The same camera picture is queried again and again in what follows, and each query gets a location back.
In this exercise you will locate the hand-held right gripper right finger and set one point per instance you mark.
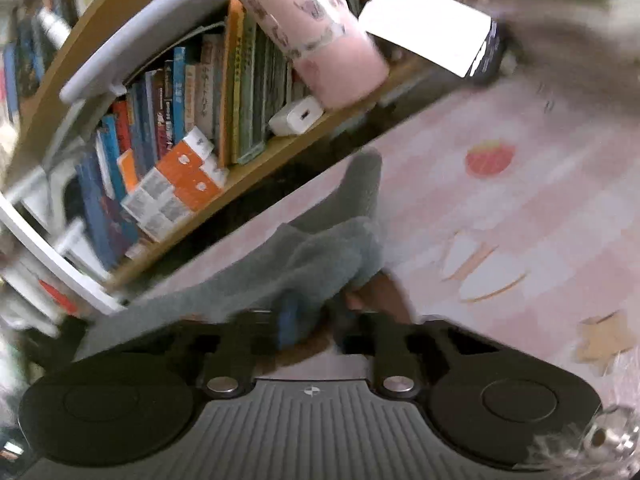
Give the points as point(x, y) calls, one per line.
point(350, 332)

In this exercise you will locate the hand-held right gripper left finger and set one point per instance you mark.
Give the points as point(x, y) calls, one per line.
point(289, 326)

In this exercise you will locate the grey fleece garment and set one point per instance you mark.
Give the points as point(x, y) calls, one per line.
point(310, 260)

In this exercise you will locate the wooden bookshelf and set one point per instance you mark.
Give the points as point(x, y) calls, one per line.
point(250, 170)

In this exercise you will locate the orange white box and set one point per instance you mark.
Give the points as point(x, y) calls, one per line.
point(192, 157)
point(165, 205)

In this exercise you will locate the white charger plug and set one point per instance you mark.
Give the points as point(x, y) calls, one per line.
point(295, 116)

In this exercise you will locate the pink checked printed bedsheet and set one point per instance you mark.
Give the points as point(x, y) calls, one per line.
point(525, 210)

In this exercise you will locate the white shelf unit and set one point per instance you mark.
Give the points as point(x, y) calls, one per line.
point(55, 265)

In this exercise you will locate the row of colourful books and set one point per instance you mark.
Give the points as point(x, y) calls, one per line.
point(25, 70)
point(250, 85)

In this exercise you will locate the pink printed cylinder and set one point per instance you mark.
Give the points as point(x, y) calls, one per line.
point(320, 45)

